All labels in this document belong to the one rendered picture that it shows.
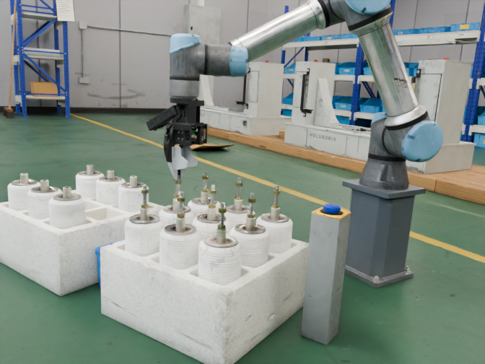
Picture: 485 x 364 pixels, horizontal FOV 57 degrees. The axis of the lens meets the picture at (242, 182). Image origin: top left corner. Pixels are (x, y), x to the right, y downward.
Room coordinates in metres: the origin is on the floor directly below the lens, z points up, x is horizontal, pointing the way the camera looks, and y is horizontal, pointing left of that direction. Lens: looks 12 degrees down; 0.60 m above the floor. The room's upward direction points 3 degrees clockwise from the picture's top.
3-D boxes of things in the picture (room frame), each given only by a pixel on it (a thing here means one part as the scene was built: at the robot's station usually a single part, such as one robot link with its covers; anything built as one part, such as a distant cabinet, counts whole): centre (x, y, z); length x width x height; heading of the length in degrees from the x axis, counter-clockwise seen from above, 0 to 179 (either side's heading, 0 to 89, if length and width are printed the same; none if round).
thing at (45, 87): (6.41, 2.85, 0.36); 0.31 x 0.25 x 0.20; 124
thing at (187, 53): (1.16, 0.16, 0.65); 0.09 x 0.08 x 0.11; 101
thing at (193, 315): (1.10, 0.07, 0.09); 0.39 x 0.39 x 0.18; 57
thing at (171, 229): (1.00, 0.14, 0.25); 0.08 x 0.08 x 0.01
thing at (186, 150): (1.17, 0.15, 0.38); 0.06 x 0.03 x 0.09; 60
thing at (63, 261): (1.39, 0.52, 0.09); 0.39 x 0.39 x 0.18; 53
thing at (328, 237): (1.00, -0.21, 0.16); 0.07 x 0.07 x 0.31; 57
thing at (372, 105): (6.81, -1.99, 0.36); 0.50 x 0.38 x 0.21; 125
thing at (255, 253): (1.04, -0.02, 0.16); 0.10 x 0.10 x 0.18
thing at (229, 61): (1.20, 0.06, 0.65); 0.11 x 0.11 x 0.08; 11
